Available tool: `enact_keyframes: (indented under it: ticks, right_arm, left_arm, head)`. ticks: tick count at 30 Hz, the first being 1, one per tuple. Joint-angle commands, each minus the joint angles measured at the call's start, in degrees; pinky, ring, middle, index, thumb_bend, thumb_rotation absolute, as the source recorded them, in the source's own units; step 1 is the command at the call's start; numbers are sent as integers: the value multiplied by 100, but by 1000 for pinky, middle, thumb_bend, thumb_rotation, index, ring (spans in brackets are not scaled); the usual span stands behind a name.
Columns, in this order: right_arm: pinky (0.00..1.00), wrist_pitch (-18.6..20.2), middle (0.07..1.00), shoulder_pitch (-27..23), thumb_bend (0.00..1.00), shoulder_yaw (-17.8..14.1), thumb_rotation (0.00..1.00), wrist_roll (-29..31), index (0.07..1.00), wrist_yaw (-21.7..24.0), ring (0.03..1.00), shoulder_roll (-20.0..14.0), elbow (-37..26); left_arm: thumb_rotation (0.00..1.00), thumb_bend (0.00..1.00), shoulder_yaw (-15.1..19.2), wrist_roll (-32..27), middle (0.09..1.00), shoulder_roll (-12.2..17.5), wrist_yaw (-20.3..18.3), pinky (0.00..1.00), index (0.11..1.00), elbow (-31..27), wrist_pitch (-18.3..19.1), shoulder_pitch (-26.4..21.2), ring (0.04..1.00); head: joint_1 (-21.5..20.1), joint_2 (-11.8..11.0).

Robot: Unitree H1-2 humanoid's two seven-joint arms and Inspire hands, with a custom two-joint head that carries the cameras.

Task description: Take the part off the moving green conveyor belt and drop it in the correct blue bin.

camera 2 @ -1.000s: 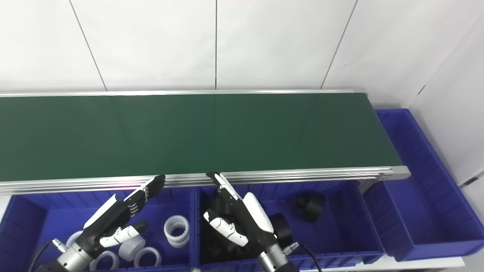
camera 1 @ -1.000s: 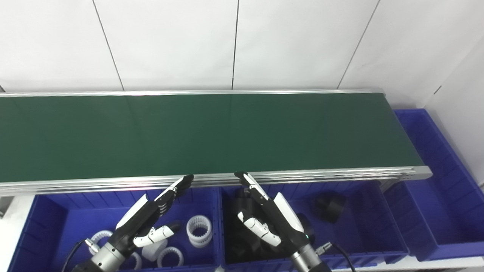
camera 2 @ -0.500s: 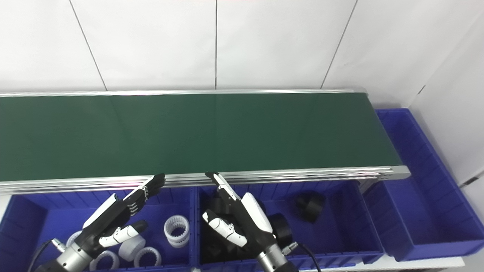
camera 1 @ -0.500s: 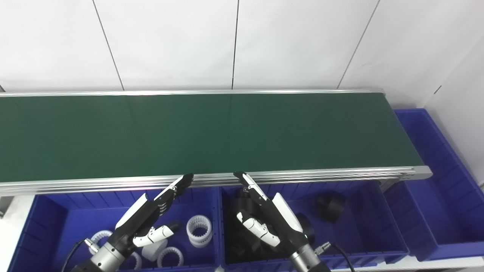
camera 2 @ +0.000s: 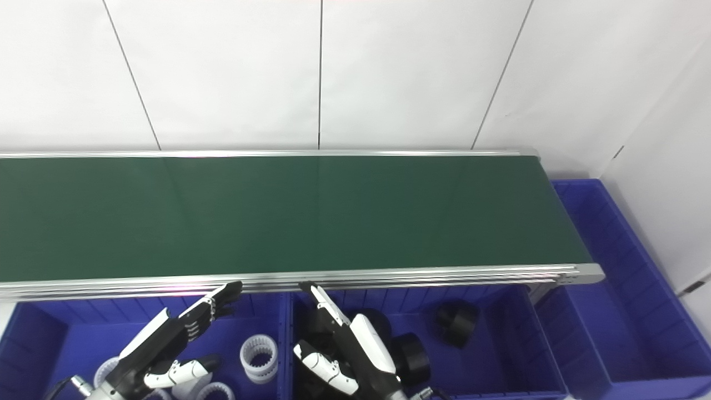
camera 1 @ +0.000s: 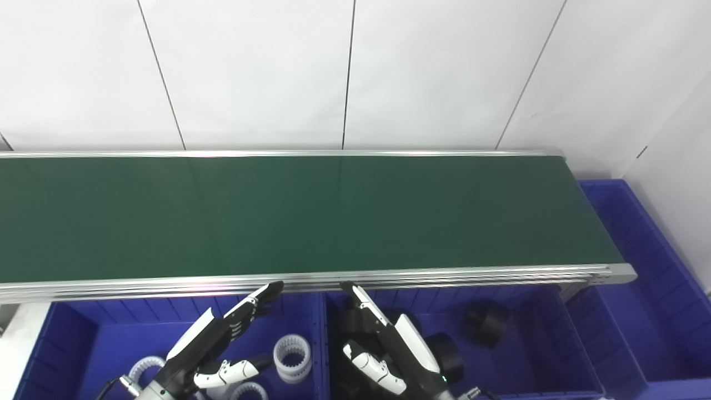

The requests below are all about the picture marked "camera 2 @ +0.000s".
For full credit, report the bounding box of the black cylinder part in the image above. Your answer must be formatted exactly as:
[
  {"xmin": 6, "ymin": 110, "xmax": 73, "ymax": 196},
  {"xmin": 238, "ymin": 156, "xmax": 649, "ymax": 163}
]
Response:
[{"xmin": 389, "ymin": 332, "xmax": 431, "ymax": 387}]

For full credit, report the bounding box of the blue bin with white parts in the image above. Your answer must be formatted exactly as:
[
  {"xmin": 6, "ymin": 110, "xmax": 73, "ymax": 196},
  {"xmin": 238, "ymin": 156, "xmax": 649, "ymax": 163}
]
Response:
[{"xmin": 0, "ymin": 293, "xmax": 292, "ymax": 400}]

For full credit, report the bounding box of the white solid cylinder part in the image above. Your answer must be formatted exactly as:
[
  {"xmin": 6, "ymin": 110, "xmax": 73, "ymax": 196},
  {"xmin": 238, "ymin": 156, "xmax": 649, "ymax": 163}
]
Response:
[{"xmin": 172, "ymin": 372, "xmax": 214, "ymax": 399}]

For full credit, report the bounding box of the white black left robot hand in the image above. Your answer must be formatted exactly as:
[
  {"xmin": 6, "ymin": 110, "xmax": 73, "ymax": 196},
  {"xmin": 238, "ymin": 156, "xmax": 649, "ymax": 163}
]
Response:
[{"xmin": 107, "ymin": 281, "xmax": 244, "ymax": 398}]

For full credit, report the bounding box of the grey conveyor support leg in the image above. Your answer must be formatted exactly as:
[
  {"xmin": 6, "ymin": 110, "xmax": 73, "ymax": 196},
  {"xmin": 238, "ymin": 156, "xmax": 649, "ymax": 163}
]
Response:
[{"xmin": 528, "ymin": 282, "xmax": 556, "ymax": 303}]

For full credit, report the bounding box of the white plastic part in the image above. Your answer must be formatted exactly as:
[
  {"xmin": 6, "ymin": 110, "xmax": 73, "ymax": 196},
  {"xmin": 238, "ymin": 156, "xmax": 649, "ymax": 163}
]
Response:
[{"xmin": 93, "ymin": 357, "xmax": 120, "ymax": 389}]

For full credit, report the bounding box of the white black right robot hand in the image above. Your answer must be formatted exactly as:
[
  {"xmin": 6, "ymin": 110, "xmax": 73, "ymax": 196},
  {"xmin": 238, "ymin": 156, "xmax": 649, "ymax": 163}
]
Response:
[{"xmin": 293, "ymin": 281, "xmax": 403, "ymax": 398}]

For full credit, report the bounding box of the green conveyor belt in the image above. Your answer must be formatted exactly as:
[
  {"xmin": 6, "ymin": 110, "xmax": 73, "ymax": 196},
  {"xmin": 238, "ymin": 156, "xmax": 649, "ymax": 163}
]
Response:
[{"xmin": 0, "ymin": 147, "xmax": 605, "ymax": 303}]

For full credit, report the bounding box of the white stacked ring gear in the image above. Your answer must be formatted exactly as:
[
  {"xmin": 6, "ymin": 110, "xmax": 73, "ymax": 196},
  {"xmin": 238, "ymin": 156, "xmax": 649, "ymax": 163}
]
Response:
[{"xmin": 239, "ymin": 334, "xmax": 278, "ymax": 384}]

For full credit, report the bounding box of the blue bin with black parts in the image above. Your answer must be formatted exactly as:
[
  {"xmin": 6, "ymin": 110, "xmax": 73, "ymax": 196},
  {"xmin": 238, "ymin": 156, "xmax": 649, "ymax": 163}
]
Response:
[{"xmin": 286, "ymin": 283, "xmax": 567, "ymax": 400}]

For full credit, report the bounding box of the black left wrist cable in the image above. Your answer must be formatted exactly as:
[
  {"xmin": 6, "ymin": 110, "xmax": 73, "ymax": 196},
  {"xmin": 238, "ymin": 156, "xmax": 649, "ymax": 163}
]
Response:
[{"xmin": 44, "ymin": 375, "xmax": 95, "ymax": 400}]

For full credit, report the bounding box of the empty blue bin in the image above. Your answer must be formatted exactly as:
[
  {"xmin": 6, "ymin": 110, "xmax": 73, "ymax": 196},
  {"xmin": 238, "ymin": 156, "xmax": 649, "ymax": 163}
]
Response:
[{"xmin": 528, "ymin": 179, "xmax": 711, "ymax": 400}]

